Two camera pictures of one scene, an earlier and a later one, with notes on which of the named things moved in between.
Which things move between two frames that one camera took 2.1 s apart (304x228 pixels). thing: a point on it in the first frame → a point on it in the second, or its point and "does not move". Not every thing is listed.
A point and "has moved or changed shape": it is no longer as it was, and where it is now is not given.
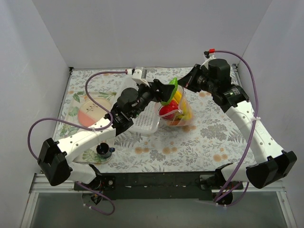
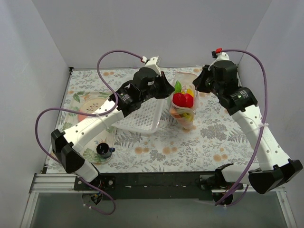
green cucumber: [175, 81] → [177, 87]
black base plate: [161, 185] does not move
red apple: [173, 105] → [189, 100]
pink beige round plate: [89, 113] does not move
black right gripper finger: [188, 82] → [200, 86]
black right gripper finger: [195, 72] → [204, 75]
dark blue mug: [104, 151] does not move
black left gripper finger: [165, 88] → [165, 81]
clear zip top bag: [176, 112] has moved or changed shape
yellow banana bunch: [186, 114] → [188, 91]
